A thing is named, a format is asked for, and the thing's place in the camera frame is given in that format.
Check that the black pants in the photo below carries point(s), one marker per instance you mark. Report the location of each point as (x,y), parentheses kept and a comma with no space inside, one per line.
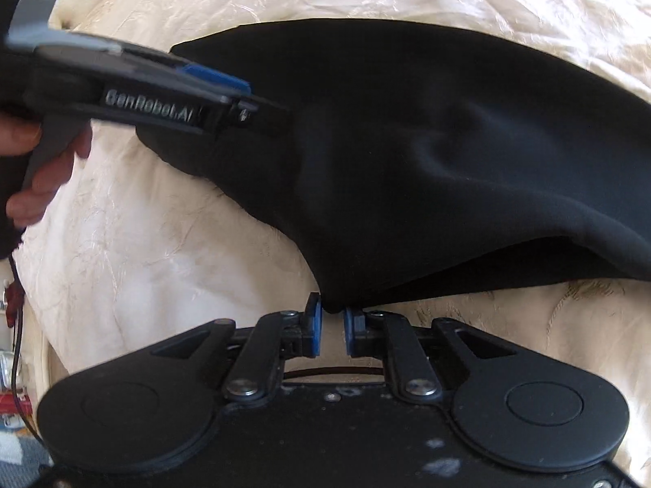
(419,161)

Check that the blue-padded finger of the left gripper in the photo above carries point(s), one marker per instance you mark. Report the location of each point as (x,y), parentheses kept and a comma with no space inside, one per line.
(239,106)

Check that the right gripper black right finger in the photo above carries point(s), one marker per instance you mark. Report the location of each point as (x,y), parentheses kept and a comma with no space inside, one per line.
(516,406)

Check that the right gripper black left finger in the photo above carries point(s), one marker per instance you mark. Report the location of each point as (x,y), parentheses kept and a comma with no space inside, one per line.
(154,408)

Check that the cream embroidered bedspread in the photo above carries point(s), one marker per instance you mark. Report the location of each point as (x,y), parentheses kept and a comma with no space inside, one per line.
(132,251)

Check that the person's left hand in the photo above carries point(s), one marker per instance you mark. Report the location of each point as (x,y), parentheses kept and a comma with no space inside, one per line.
(20,137)

